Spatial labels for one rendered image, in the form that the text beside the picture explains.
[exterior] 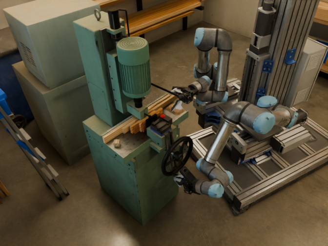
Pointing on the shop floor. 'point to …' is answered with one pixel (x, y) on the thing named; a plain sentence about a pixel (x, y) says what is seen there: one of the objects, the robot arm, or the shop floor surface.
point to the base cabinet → (134, 182)
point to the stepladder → (32, 153)
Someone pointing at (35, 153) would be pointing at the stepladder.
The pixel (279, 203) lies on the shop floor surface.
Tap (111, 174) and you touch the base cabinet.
